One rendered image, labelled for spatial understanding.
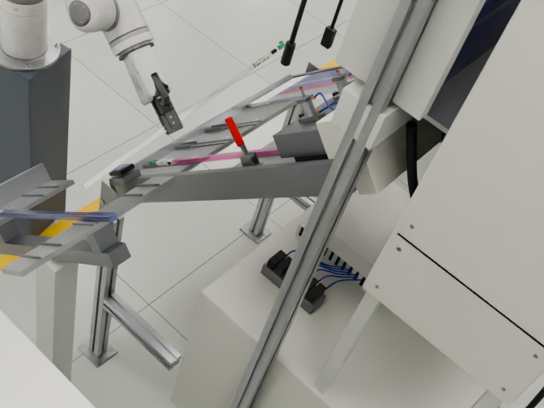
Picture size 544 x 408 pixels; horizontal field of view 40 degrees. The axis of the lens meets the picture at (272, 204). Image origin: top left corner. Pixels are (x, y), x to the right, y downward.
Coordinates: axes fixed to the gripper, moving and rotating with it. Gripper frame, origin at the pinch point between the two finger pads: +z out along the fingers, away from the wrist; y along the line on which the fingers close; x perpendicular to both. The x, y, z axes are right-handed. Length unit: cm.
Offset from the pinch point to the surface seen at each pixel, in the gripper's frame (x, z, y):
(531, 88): 29, 16, 67
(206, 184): 1.4, 14.3, -1.3
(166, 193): -4.2, 13.3, -15.3
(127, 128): 18, -6, -147
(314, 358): 8, 61, -9
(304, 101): 19.2, 6.9, 20.6
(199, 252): 14, 44, -107
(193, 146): 10.5, 7.4, -34.3
